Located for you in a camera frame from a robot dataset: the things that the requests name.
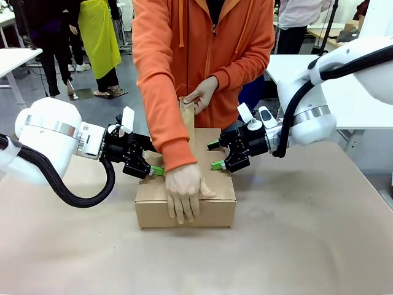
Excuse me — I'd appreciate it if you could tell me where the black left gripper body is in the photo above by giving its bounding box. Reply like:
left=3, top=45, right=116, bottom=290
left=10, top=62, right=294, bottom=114
left=101, top=124, right=145, bottom=168

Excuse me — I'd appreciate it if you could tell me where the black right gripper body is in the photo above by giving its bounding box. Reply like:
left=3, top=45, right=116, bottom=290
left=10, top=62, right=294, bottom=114
left=238, top=124, right=268, bottom=157

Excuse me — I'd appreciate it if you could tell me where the brown cardboard box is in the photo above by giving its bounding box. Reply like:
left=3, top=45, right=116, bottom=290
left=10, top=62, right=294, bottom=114
left=134, top=96, right=237, bottom=230

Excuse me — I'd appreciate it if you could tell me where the left forearm orange sleeve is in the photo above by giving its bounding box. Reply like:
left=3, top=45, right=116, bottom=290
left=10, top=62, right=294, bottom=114
left=211, top=36, right=276, bottom=93

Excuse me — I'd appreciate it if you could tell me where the right forearm orange sleeve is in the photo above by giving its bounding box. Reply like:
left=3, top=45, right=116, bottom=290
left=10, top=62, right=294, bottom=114
left=136, top=61, right=199, bottom=175

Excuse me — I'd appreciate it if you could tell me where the person's right hand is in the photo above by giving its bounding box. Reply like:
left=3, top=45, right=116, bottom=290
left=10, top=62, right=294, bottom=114
left=165, top=163, right=217, bottom=225

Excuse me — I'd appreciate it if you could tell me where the person's left hand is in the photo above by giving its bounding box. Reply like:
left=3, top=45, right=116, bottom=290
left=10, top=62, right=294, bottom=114
left=183, top=76, right=220, bottom=115

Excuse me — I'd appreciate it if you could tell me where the dark blue chair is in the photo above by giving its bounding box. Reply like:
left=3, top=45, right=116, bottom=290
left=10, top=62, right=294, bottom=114
left=238, top=74, right=267, bottom=113

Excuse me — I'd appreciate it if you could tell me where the person torso orange hoodie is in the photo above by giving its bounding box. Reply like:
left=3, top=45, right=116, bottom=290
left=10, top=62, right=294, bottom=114
left=131, top=0, right=276, bottom=133

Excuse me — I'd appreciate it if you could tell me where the person in yellow apron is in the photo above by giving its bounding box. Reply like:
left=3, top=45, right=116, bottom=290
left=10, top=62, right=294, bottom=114
left=77, top=0, right=122, bottom=96

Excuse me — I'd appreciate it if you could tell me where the person in dark clothes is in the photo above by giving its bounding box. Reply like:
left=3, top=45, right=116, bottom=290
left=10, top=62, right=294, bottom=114
left=23, top=0, right=81, bottom=98

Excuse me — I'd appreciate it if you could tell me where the person in white shirt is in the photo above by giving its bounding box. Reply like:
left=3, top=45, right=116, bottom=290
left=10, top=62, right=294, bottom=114
left=275, top=0, right=335, bottom=56

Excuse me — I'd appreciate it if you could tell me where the light wooden table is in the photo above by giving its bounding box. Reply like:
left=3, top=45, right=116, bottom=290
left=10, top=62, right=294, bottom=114
left=306, top=22, right=365, bottom=52

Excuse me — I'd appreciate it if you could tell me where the white table with grey legs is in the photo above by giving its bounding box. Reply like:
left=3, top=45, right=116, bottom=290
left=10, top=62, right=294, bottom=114
left=0, top=47, right=44, bottom=106

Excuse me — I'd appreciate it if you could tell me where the black tripod stand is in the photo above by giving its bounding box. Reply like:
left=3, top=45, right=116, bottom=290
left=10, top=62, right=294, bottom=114
left=312, top=0, right=340, bottom=57

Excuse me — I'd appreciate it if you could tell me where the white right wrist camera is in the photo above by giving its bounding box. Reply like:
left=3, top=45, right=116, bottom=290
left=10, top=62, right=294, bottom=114
left=236, top=103, right=262, bottom=130

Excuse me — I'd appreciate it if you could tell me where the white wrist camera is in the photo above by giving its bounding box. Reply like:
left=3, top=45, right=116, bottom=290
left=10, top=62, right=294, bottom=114
left=236, top=103, right=262, bottom=130
left=119, top=106, right=136, bottom=138

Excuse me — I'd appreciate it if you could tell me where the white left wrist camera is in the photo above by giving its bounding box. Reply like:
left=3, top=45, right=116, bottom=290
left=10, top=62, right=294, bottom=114
left=119, top=106, right=136, bottom=138

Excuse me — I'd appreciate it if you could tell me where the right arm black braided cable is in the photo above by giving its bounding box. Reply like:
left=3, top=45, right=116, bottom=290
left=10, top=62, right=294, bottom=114
left=272, top=58, right=393, bottom=158

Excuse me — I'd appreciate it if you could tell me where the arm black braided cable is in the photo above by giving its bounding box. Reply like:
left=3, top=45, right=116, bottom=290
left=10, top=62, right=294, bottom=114
left=0, top=133, right=116, bottom=209
left=272, top=58, right=393, bottom=158

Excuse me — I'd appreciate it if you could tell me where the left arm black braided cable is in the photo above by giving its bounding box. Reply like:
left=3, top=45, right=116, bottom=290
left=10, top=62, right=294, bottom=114
left=0, top=133, right=116, bottom=209

